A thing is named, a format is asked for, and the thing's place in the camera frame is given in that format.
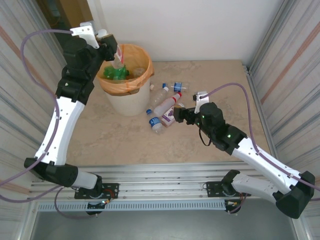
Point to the black controller box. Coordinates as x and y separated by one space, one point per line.
232 205
96 205

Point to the aluminium rail frame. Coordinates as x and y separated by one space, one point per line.
162 180

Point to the crushed green bottle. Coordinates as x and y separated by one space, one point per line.
124 73

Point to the white plastic bin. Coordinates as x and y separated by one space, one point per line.
130 102

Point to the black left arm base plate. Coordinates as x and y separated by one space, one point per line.
111 191

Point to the black left controller box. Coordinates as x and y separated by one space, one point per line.
96 205

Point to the crushed bottle blue label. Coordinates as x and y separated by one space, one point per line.
178 86

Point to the brown wooden door frame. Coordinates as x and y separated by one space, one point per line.
75 12

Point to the long clear bottle blue cap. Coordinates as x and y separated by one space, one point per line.
157 97

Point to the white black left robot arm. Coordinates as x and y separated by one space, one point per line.
60 130

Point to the clear bottle blue label blue cap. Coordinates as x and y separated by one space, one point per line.
155 122

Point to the white bottle red cap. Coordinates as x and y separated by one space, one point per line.
166 103

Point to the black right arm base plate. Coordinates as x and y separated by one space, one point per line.
215 188

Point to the green bottle yellow cap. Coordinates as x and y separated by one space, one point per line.
111 72

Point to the black right controller box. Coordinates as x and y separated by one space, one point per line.
232 205

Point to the orange bin liner bag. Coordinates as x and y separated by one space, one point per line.
142 57

